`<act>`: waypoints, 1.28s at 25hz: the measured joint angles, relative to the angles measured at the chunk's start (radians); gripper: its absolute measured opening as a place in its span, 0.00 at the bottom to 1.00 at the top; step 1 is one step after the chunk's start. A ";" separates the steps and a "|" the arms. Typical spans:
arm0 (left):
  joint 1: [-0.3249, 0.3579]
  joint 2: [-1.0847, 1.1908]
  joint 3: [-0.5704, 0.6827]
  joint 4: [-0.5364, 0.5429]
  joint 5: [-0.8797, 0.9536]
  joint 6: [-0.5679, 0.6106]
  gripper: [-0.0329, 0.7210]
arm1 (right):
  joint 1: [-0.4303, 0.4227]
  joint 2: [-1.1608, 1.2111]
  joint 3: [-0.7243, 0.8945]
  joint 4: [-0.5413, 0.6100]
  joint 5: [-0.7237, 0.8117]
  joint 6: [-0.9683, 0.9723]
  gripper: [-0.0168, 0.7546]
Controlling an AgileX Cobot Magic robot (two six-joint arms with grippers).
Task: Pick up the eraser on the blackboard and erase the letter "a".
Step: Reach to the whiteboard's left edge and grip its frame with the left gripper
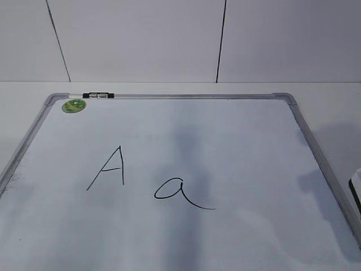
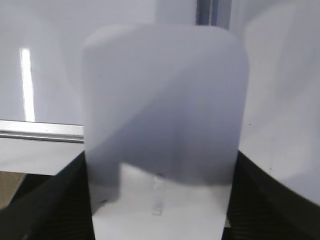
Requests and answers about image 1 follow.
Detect white whiteboard eraser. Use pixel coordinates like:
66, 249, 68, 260
348, 168, 361, 220

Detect black and clear board clip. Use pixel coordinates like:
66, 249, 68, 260
82, 92, 115, 99

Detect round green magnet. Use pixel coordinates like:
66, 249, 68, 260
62, 99, 86, 113

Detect white whiteboard with grey frame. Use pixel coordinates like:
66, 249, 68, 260
1, 97, 360, 270

